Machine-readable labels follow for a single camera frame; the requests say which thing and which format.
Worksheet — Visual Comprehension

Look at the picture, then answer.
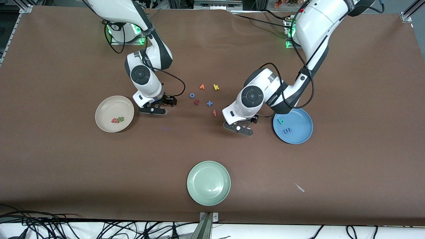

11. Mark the blue plate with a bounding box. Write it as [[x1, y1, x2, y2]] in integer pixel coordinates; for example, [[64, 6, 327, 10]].
[[273, 108, 313, 145]]

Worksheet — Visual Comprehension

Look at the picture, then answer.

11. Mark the beige brown plate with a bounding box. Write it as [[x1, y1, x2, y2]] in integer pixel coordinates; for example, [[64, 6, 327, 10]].
[[95, 96, 135, 133]]

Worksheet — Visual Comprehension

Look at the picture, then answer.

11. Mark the pale green plate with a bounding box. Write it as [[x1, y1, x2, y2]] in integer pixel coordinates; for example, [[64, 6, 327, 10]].
[[187, 161, 231, 206]]

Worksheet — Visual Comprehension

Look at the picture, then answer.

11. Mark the grey metal box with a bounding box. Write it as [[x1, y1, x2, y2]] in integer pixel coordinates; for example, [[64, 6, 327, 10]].
[[194, 0, 243, 10]]

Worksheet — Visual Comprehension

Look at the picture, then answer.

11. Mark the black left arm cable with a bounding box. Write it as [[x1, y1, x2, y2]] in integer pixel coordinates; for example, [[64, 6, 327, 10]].
[[256, 0, 315, 117]]

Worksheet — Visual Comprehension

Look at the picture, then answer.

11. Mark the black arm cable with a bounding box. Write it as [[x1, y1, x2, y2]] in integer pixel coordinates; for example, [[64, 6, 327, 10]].
[[104, 23, 186, 97], [256, 0, 315, 117]]

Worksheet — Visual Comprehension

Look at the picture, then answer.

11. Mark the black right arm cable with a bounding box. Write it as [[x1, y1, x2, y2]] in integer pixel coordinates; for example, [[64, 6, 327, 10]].
[[104, 23, 186, 97]]

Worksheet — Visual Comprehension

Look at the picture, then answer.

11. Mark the black table cable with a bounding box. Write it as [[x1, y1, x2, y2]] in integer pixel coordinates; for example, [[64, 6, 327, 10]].
[[231, 9, 293, 30]]

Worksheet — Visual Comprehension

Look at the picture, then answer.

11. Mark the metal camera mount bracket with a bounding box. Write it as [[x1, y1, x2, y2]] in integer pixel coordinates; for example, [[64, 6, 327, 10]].
[[190, 212, 219, 239]]

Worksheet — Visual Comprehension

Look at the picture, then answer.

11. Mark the aluminium table rail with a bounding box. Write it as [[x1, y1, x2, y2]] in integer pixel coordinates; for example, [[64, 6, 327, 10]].
[[400, 0, 425, 23], [0, 4, 34, 67]]

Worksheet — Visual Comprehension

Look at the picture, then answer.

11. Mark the black floor cable tangle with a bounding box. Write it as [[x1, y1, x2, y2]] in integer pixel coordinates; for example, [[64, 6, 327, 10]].
[[0, 204, 200, 239]]

